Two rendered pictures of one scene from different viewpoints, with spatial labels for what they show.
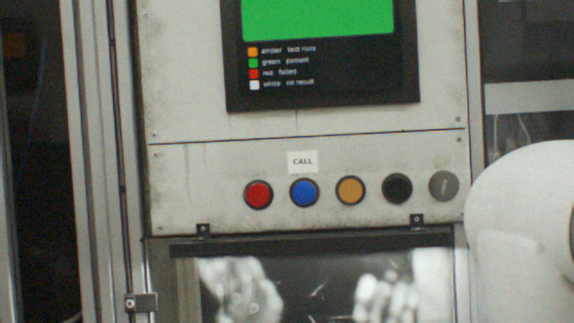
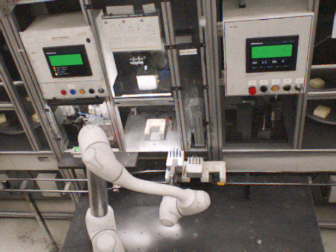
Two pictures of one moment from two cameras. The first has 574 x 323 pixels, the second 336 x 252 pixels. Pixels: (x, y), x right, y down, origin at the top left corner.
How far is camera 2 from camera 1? 1.34 m
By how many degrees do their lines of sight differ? 34
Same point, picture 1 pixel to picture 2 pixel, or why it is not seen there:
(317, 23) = (66, 62)
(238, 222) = (60, 96)
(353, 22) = (74, 62)
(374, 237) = (87, 102)
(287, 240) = (69, 103)
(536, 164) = (82, 139)
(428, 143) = (96, 82)
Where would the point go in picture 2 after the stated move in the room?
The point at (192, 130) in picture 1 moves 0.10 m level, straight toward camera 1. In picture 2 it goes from (47, 80) to (43, 90)
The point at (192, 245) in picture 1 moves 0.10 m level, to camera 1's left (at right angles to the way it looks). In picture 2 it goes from (51, 104) to (36, 105)
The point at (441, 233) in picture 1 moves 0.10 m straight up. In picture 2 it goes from (100, 102) to (96, 88)
